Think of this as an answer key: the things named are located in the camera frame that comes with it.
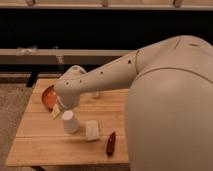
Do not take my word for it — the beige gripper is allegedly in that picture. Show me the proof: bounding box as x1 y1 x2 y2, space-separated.
57 95 80 111

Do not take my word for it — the dark red pepper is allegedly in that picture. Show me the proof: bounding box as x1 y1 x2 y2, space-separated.
106 132 116 156

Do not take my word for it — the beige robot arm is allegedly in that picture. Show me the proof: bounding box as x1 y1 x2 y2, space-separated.
55 36 213 171

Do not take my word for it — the orange ceramic bowl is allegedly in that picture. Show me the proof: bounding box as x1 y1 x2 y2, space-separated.
41 85 56 110

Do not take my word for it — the yellow tag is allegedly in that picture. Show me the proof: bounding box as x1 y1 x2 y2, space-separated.
51 104 60 118

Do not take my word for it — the white paper cup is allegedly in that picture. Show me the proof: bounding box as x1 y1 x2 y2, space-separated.
61 110 79 134

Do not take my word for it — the small clear bottle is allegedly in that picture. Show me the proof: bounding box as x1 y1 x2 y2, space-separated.
92 92 100 98

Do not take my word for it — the white sponge block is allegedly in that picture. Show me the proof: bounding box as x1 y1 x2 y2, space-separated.
86 120 100 141

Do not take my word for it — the wooden table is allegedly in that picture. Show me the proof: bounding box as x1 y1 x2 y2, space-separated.
6 79 128 166

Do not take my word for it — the grey horizontal rail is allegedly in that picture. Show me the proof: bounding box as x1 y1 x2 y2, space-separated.
0 48 130 65

